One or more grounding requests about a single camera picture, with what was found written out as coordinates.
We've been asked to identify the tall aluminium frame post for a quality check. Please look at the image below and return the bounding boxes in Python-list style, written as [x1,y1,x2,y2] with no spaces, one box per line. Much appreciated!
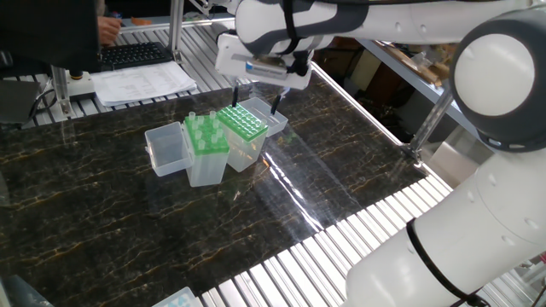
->
[167,0,186,65]

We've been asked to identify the black keyboard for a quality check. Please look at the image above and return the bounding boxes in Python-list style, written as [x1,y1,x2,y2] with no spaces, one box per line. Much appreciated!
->
[99,41,175,72]

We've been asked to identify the black arm strap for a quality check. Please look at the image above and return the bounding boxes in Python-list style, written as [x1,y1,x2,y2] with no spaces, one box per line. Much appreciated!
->
[404,217,492,307]

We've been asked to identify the wooden strips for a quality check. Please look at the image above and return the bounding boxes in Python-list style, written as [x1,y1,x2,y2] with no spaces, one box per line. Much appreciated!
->
[381,38,468,89]

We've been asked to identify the diagonal aluminium strut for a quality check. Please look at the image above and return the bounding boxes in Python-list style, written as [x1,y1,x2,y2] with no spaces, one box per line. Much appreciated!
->
[400,84,456,164]

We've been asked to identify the black camera cable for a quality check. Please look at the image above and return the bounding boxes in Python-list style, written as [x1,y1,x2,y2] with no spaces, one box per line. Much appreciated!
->
[281,0,315,78]

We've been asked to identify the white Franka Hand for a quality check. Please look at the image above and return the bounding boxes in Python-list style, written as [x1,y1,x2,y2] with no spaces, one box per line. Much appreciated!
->
[214,32,315,116]

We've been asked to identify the bare person hand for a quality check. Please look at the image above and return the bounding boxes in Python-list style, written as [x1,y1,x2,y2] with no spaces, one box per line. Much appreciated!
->
[96,15,124,47]

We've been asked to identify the black flat box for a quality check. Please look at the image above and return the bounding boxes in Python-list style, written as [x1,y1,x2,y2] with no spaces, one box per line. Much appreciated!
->
[0,78,43,125]

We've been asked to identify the white stand base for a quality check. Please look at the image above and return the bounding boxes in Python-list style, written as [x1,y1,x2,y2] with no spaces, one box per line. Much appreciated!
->
[67,70,97,103]

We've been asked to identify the grey metal shelf rail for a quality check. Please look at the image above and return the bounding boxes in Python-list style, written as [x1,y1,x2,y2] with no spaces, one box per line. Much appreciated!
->
[356,36,483,142]

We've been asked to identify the grey rounded object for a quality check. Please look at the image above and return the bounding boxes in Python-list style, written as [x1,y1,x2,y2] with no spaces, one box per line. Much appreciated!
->
[0,274,55,307]

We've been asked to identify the clear tip box green rack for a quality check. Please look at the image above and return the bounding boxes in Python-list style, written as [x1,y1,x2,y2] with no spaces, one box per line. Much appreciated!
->
[143,114,231,188]
[216,96,289,174]

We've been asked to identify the clear tip box blue rack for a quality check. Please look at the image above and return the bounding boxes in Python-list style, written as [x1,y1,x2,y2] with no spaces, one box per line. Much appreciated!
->
[152,286,201,307]

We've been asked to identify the black computer monitor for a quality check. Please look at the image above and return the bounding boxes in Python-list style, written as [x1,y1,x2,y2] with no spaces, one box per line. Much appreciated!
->
[0,0,102,74]

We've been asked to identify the black marble pattern board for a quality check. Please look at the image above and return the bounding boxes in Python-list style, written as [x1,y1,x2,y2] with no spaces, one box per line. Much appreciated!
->
[0,69,430,307]

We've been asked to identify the beige cardboard panel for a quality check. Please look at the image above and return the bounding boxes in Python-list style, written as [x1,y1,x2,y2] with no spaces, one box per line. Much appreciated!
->
[356,50,382,93]

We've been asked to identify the white paper stack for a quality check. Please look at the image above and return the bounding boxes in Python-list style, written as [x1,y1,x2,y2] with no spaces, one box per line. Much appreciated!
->
[90,61,199,108]

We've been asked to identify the short aluminium frame post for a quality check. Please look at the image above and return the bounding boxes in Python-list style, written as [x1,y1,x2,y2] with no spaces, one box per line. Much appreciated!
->
[49,66,73,120]

